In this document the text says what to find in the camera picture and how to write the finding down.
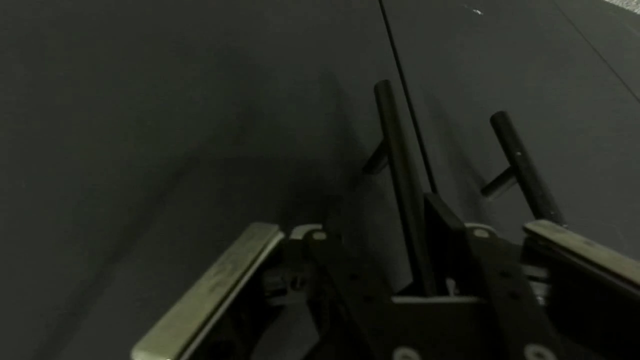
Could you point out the gripper black left finger with metal pad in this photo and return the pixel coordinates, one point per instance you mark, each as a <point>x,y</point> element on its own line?
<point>207,292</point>

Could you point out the gripper black right finger with metal pad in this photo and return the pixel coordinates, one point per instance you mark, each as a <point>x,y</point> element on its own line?
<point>580,253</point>

